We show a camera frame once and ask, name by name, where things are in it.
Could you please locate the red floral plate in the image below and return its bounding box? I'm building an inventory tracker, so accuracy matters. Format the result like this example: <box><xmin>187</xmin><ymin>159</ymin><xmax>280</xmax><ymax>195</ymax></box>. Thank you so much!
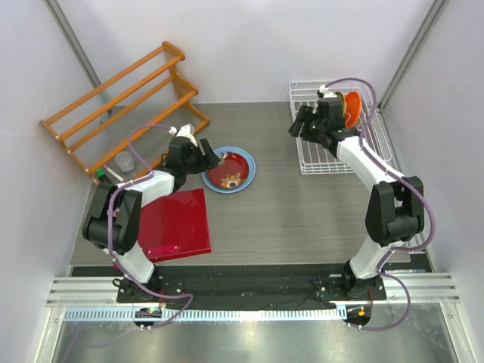
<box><xmin>206</xmin><ymin>151</ymin><xmax>250</xmax><ymax>190</ymax></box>

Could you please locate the light blue plate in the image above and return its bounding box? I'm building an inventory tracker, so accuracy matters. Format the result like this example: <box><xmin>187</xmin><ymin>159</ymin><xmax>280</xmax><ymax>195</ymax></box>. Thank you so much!
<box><xmin>201</xmin><ymin>146</ymin><xmax>256</xmax><ymax>194</ymax></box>

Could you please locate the orange plate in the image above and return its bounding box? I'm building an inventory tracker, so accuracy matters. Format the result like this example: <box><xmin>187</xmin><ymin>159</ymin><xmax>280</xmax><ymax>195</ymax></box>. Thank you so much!
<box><xmin>344</xmin><ymin>92</ymin><xmax>362</xmax><ymax>128</ymax></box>

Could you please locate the yellow patterned plate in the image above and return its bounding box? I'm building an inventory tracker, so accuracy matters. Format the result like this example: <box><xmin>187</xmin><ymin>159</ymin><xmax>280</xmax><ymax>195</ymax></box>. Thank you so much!
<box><xmin>335</xmin><ymin>92</ymin><xmax>346</xmax><ymax>116</ymax></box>

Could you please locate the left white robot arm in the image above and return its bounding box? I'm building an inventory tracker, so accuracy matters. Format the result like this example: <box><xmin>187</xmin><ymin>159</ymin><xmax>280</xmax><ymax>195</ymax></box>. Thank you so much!
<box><xmin>82</xmin><ymin>136</ymin><xmax>219</xmax><ymax>302</ymax></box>

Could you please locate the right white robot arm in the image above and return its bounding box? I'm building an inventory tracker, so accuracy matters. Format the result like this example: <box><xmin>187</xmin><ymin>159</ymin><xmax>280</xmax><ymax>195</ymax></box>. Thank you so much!
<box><xmin>289</xmin><ymin>96</ymin><xmax>424</xmax><ymax>299</ymax></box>

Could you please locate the orange wooden rack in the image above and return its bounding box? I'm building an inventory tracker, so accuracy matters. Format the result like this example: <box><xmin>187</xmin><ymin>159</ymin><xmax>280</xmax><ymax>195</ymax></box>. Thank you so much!
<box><xmin>39</xmin><ymin>41</ymin><xmax>210</xmax><ymax>185</ymax></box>

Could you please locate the clear plastic cup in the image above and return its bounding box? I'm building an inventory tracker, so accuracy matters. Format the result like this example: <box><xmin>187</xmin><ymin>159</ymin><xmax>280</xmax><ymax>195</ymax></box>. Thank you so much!
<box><xmin>114</xmin><ymin>151</ymin><xmax>135</xmax><ymax>173</ymax></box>

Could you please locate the white pink pen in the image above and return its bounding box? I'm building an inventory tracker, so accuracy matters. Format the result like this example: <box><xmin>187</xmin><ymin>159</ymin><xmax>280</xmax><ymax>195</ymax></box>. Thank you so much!
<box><xmin>103</xmin><ymin>164</ymin><xmax>125</xmax><ymax>182</ymax></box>

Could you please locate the red acrylic board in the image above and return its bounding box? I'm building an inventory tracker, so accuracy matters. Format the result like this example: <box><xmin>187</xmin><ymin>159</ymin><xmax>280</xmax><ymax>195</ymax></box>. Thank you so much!
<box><xmin>138</xmin><ymin>188</ymin><xmax>212</xmax><ymax>263</ymax></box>

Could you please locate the green highlighter marker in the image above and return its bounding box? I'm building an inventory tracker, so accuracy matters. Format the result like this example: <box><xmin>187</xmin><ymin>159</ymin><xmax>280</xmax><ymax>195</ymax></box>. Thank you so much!
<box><xmin>94</xmin><ymin>169</ymin><xmax>112</xmax><ymax>185</ymax></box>

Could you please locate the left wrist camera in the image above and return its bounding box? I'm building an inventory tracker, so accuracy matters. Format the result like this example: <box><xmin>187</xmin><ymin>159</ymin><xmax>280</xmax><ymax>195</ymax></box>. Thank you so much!
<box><xmin>168</xmin><ymin>123</ymin><xmax>198</xmax><ymax>147</ymax></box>

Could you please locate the white wire dish rack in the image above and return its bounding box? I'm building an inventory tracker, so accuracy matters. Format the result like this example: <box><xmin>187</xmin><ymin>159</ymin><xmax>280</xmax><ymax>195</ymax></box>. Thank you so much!
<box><xmin>288</xmin><ymin>77</ymin><xmax>393</xmax><ymax>176</ymax></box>

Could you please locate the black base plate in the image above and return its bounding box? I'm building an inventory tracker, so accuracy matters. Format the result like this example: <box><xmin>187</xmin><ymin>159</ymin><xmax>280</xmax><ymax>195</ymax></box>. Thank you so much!
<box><xmin>116</xmin><ymin>264</ymin><xmax>387</xmax><ymax>312</ymax></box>

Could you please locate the aluminium rail frame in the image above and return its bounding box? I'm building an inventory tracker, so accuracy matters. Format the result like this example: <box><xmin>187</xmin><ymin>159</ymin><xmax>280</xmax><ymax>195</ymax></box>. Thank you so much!
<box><xmin>47</xmin><ymin>273</ymin><xmax>460</xmax><ymax>310</ymax></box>

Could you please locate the white slotted cable duct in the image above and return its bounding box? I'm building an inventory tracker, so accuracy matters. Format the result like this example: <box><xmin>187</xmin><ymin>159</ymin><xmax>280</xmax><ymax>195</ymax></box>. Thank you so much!
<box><xmin>62</xmin><ymin>306</ymin><xmax>348</xmax><ymax>323</ymax></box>

